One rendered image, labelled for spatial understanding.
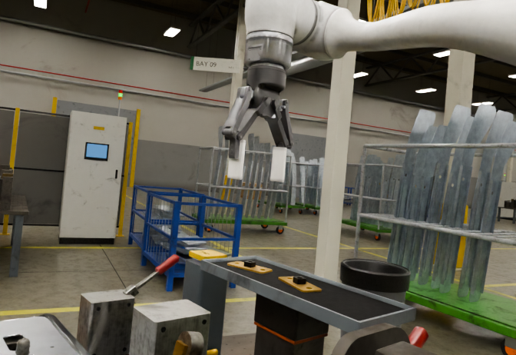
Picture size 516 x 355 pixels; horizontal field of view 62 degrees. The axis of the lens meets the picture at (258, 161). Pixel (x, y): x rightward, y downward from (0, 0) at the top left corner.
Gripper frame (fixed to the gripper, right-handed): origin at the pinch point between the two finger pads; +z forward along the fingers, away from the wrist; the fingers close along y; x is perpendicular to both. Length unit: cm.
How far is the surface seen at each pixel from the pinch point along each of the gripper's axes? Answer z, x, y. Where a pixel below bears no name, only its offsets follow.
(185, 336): 23.4, 5.7, 21.7
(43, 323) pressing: 34, -36, 19
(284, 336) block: 25.0, 13.1, 7.1
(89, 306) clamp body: 28.6, -26.2, 15.8
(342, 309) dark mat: 17.8, 23.1, 8.5
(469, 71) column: -202, -104, -728
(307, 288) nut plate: 17.7, 14.5, 3.5
